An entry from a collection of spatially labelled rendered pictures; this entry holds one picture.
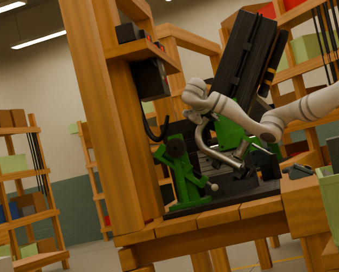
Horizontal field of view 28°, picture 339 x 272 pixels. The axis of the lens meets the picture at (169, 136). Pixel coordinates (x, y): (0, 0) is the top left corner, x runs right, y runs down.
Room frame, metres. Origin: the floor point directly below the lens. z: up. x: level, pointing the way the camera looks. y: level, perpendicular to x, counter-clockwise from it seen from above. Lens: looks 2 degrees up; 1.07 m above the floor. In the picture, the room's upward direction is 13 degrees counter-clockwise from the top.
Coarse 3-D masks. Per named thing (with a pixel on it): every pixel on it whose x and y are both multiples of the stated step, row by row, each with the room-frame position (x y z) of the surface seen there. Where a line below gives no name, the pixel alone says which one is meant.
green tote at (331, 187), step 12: (324, 168) 1.89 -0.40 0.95; (324, 180) 1.50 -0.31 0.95; (336, 180) 1.50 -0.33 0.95; (324, 192) 1.51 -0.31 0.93; (336, 192) 1.50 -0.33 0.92; (324, 204) 1.63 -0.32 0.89; (336, 204) 1.50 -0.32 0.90; (336, 216) 1.50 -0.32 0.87; (336, 228) 1.50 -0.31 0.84; (336, 240) 1.51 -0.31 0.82
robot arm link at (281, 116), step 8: (288, 104) 2.40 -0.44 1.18; (296, 104) 2.33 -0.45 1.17; (272, 112) 2.46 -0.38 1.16; (280, 112) 2.44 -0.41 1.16; (288, 112) 2.40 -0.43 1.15; (296, 112) 2.33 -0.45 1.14; (264, 120) 2.46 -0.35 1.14; (272, 120) 2.45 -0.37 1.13; (280, 120) 2.46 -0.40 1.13; (288, 120) 2.46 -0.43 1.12; (304, 120) 2.33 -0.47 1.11; (312, 120) 2.33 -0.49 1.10
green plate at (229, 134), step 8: (224, 120) 2.78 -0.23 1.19; (216, 128) 2.78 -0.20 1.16; (224, 128) 2.77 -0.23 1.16; (232, 128) 2.76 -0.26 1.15; (240, 128) 2.76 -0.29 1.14; (216, 136) 2.77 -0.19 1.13; (224, 136) 2.76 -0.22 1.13; (232, 136) 2.76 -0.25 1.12; (240, 136) 2.75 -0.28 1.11; (224, 144) 2.76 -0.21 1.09; (232, 144) 2.75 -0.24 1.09
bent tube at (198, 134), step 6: (204, 120) 2.76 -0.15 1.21; (198, 126) 2.76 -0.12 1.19; (204, 126) 2.76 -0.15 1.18; (198, 132) 2.75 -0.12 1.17; (198, 138) 2.75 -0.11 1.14; (198, 144) 2.74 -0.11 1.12; (204, 144) 2.74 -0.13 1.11; (204, 150) 2.73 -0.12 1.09; (210, 150) 2.73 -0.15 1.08; (210, 156) 2.73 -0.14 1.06; (216, 156) 2.71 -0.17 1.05; (222, 156) 2.71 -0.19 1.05; (222, 162) 2.72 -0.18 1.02; (228, 162) 2.70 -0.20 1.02; (234, 162) 2.69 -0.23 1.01; (234, 168) 2.70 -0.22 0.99; (240, 168) 2.71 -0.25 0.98
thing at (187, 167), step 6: (162, 144) 2.53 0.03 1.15; (162, 150) 2.52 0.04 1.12; (156, 156) 2.52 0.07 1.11; (162, 156) 2.53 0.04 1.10; (168, 156) 2.52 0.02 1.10; (168, 162) 2.51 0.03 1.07; (174, 168) 2.51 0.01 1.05; (186, 168) 2.51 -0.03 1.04; (186, 174) 2.51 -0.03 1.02; (198, 174) 2.52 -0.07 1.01; (192, 180) 2.50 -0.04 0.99; (198, 180) 2.52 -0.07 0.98; (204, 180) 2.50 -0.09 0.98; (204, 186) 2.55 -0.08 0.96
